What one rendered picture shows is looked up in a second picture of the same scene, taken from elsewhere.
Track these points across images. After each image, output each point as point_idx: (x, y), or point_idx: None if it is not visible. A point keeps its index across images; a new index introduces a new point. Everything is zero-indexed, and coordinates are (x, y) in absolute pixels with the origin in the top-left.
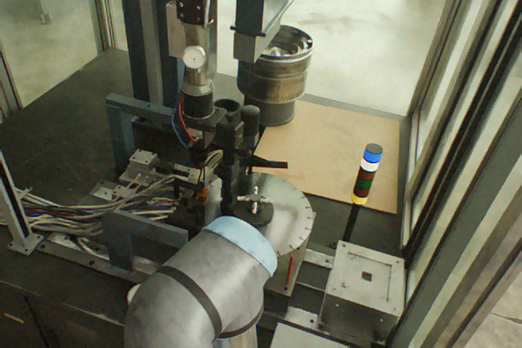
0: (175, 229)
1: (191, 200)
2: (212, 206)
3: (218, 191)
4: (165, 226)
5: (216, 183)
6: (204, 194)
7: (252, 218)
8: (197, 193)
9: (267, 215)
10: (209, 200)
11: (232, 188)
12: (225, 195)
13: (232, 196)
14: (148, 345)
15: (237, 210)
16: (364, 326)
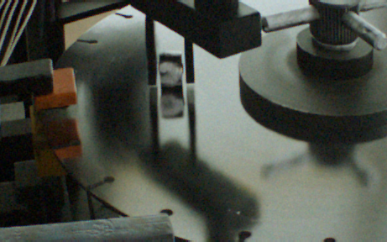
0: (94, 230)
1: None
2: (140, 131)
3: (109, 76)
4: (27, 239)
5: (78, 60)
6: (73, 88)
7: (365, 92)
8: (41, 97)
9: None
10: (101, 116)
11: (164, 48)
12: (218, 7)
13: (248, 5)
14: None
15: (280, 93)
16: None
